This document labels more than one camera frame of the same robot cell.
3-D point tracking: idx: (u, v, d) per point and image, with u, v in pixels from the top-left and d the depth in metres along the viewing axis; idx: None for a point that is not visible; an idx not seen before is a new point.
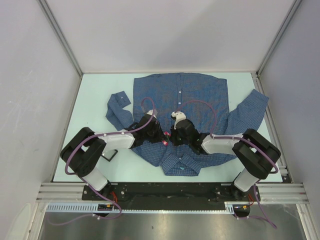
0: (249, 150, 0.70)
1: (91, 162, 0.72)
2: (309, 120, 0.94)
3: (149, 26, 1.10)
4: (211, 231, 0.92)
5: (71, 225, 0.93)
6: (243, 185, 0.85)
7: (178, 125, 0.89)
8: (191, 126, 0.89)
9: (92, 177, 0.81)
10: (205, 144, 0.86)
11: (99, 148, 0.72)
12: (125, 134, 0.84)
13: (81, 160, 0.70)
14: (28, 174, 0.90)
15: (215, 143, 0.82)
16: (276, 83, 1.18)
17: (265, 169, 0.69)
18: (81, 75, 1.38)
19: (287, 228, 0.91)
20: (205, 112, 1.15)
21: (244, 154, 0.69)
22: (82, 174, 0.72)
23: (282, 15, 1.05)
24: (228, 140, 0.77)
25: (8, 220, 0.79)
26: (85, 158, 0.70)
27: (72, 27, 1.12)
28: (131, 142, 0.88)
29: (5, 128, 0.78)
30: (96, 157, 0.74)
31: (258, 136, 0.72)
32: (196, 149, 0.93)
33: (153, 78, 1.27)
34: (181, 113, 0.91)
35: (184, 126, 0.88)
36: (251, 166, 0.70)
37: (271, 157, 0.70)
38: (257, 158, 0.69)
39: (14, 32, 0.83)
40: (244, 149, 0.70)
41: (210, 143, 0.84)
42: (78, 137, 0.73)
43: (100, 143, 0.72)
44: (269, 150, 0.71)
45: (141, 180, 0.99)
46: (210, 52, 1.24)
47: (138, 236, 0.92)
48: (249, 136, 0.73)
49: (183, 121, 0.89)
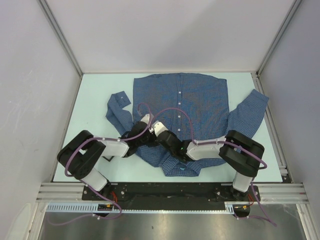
0: (234, 151, 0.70)
1: (89, 164, 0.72)
2: (308, 121, 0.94)
3: (149, 26, 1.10)
4: (211, 231, 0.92)
5: (71, 225, 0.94)
6: (241, 185, 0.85)
7: (158, 137, 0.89)
8: (172, 137, 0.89)
9: (92, 179, 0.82)
10: (190, 153, 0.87)
11: (98, 150, 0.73)
12: (120, 142, 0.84)
13: (80, 161, 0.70)
14: (27, 174, 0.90)
15: (199, 149, 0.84)
16: (276, 83, 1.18)
17: (253, 167, 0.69)
18: (81, 75, 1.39)
19: (288, 228, 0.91)
20: (205, 112, 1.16)
21: (230, 157, 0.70)
22: (79, 176, 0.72)
23: (282, 15, 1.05)
24: (212, 145, 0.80)
25: (8, 220, 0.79)
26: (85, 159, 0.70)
27: (72, 27, 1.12)
28: (125, 150, 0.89)
29: (5, 128, 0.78)
30: (95, 160, 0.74)
31: (239, 135, 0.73)
32: (182, 158, 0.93)
33: (153, 78, 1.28)
34: (159, 123, 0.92)
35: (164, 138, 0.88)
36: (240, 167, 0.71)
37: (257, 154, 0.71)
38: (243, 158, 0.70)
39: (14, 32, 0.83)
40: (230, 152, 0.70)
41: (194, 150, 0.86)
42: (76, 139, 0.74)
43: (100, 145, 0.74)
44: (253, 147, 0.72)
45: (141, 180, 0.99)
46: (210, 52, 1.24)
47: (138, 236, 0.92)
48: (231, 138, 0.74)
49: (162, 133, 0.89)
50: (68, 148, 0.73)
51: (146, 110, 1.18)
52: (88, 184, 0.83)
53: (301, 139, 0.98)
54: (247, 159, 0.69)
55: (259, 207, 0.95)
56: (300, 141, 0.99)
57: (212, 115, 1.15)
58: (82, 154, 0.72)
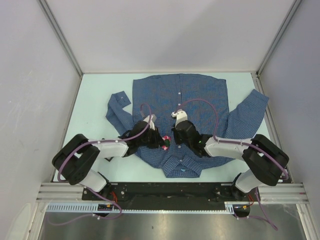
0: (258, 156, 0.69)
1: (84, 170, 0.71)
2: (309, 121, 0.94)
3: (149, 26, 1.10)
4: (211, 231, 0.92)
5: (71, 225, 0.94)
6: (245, 186, 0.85)
7: (179, 127, 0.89)
8: (192, 128, 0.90)
9: (90, 180, 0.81)
10: (208, 148, 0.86)
11: (92, 155, 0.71)
12: (119, 142, 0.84)
13: (73, 167, 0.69)
14: (27, 174, 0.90)
15: (219, 146, 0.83)
16: (276, 83, 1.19)
17: (274, 175, 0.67)
18: (81, 75, 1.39)
19: (287, 228, 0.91)
20: (205, 112, 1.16)
21: (253, 161, 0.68)
22: (74, 181, 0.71)
23: (282, 15, 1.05)
24: (235, 145, 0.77)
25: (8, 220, 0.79)
26: (77, 165, 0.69)
27: (72, 27, 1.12)
28: (125, 150, 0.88)
29: (5, 128, 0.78)
30: (90, 165, 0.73)
31: (267, 142, 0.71)
32: (198, 151, 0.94)
33: (153, 78, 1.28)
34: (182, 113, 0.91)
35: (184, 129, 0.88)
36: (260, 173, 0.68)
37: (281, 163, 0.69)
38: (266, 164, 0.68)
39: (14, 32, 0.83)
40: (253, 155, 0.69)
41: (214, 146, 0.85)
42: (70, 143, 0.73)
43: (94, 150, 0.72)
44: (279, 156, 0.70)
45: (142, 180, 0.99)
46: (210, 52, 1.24)
47: (138, 236, 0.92)
48: (257, 142, 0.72)
49: (183, 123, 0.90)
50: (62, 153, 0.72)
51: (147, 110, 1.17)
52: (87, 184, 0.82)
53: (301, 139, 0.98)
54: (270, 166, 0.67)
55: (259, 207, 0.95)
56: (300, 142, 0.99)
57: (211, 115, 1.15)
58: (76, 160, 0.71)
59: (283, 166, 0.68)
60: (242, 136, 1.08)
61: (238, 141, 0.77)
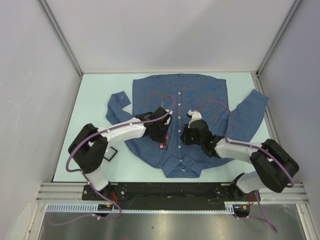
0: (266, 160, 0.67)
1: (95, 159, 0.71)
2: (309, 121, 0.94)
3: (149, 26, 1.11)
4: (211, 231, 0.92)
5: (71, 225, 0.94)
6: (246, 187, 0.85)
7: (192, 124, 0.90)
8: (205, 127, 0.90)
9: (95, 176, 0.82)
10: (218, 148, 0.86)
11: (102, 145, 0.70)
12: (133, 125, 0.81)
13: (85, 156, 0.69)
14: (27, 174, 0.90)
15: (229, 148, 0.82)
16: (276, 83, 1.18)
17: (281, 182, 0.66)
18: (81, 75, 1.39)
19: (287, 228, 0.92)
20: (206, 112, 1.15)
21: (262, 164, 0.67)
22: (87, 170, 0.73)
23: (282, 15, 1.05)
24: (245, 147, 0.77)
25: (8, 220, 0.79)
26: (88, 155, 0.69)
27: (72, 27, 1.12)
28: (143, 130, 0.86)
29: (5, 127, 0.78)
30: (100, 155, 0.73)
31: (277, 147, 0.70)
32: (208, 151, 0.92)
33: (153, 78, 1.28)
34: (198, 113, 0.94)
35: (197, 126, 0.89)
36: (267, 178, 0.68)
37: (289, 171, 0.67)
38: (274, 170, 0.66)
39: (14, 33, 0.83)
40: (262, 159, 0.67)
41: (224, 147, 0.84)
42: (81, 133, 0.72)
43: (102, 142, 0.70)
44: (288, 163, 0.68)
45: (141, 180, 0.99)
46: (210, 52, 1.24)
47: (138, 236, 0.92)
48: (268, 147, 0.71)
49: (198, 121, 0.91)
50: (75, 145, 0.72)
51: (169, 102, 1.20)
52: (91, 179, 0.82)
53: (301, 139, 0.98)
54: (278, 172, 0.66)
55: (259, 208, 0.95)
56: (300, 141, 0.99)
57: (212, 115, 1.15)
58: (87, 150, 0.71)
59: (290, 174, 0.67)
60: (241, 136, 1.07)
61: (248, 144, 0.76)
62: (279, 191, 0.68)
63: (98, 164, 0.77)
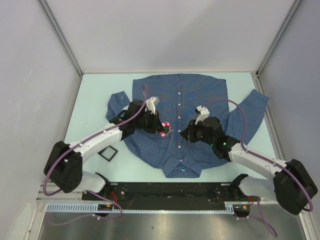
0: (289, 181, 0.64)
1: (73, 175, 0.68)
2: (309, 121, 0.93)
3: (149, 26, 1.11)
4: (211, 231, 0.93)
5: (71, 225, 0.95)
6: (249, 191, 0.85)
7: (207, 122, 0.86)
8: (220, 127, 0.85)
9: (86, 184, 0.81)
10: (233, 154, 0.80)
11: (76, 161, 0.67)
12: (108, 132, 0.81)
13: (62, 174, 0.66)
14: (27, 174, 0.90)
15: (245, 157, 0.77)
16: (276, 83, 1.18)
17: (299, 205, 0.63)
18: (81, 75, 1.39)
19: (287, 229, 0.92)
20: (213, 111, 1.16)
21: (283, 185, 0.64)
22: (69, 188, 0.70)
23: (282, 15, 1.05)
24: (267, 164, 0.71)
25: (8, 220, 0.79)
26: (64, 173, 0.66)
27: (72, 27, 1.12)
28: (119, 135, 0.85)
29: (5, 127, 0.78)
30: (78, 171, 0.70)
31: (302, 169, 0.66)
32: (219, 153, 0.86)
33: (153, 78, 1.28)
34: (206, 109, 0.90)
35: (212, 125, 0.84)
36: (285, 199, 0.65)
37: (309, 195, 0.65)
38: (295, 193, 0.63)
39: (14, 33, 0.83)
40: (285, 180, 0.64)
41: (240, 156, 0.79)
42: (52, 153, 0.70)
43: (77, 157, 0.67)
44: (308, 186, 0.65)
45: (141, 180, 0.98)
46: (209, 52, 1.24)
47: (138, 236, 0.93)
48: (292, 168, 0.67)
49: (212, 120, 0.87)
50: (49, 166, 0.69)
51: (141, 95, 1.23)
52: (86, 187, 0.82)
53: (301, 139, 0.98)
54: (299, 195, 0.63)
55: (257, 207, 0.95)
56: (300, 142, 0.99)
57: (217, 114, 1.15)
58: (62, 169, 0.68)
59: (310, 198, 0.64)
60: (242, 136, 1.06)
61: (271, 160, 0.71)
62: (295, 212, 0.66)
63: (79, 181, 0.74)
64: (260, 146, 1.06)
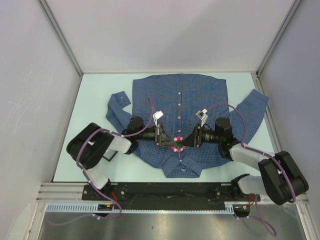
0: (274, 168, 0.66)
1: (100, 151, 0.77)
2: (309, 122, 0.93)
3: (150, 26, 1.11)
4: (211, 231, 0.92)
5: (71, 226, 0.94)
6: (246, 188, 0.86)
7: (219, 121, 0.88)
8: (230, 129, 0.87)
9: (95, 173, 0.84)
10: (233, 151, 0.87)
11: (108, 139, 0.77)
12: (124, 139, 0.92)
13: (92, 149, 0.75)
14: (27, 174, 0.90)
15: (243, 152, 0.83)
16: (276, 83, 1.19)
17: (283, 195, 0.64)
18: (81, 75, 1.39)
19: (287, 228, 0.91)
20: (215, 114, 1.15)
21: (270, 170, 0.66)
22: (90, 165, 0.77)
23: (282, 15, 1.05)
24: (257, 153, 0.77)
25: (8, 220, 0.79)
26: (96, 147, 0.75)
27: (72, 27, 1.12)
28: (128, 147, 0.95)
29: (5, 128, 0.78)
30: (103, 150, 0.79)
31: (289, 160, 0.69)
32: (222, 152, 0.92)
33: (153, 78, 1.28)
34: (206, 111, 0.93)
35: (223, 125, 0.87)
36: (271, 187, 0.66)
37: (296, 188, 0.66)
38: (279, 181, 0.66)
39: (14, 33, 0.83)
40: (271, 166, 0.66)
41: (238, 150, 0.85)
42: (85, 131, 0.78)
43: (109, 136, 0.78)
44: (296, 179, 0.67)
45: (142, 180, 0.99)
46: (209, 52, 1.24)
47: (138, 236, 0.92)
48: (280, 158, 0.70)
49: (224, 119, 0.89)
50: (78, 139, 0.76)
51: (140, 96, 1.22)
52: (93, 178, 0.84)
53: (301, 140, 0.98)
54: (283, 184, 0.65)
55: (254, 208, 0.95)
56: (300, 141, 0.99)
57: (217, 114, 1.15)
58: (91, 145, 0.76)
59: (296, 192, 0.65)
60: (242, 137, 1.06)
61: (261, 151, 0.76)
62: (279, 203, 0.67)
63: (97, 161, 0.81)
64: (260, 146, 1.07)
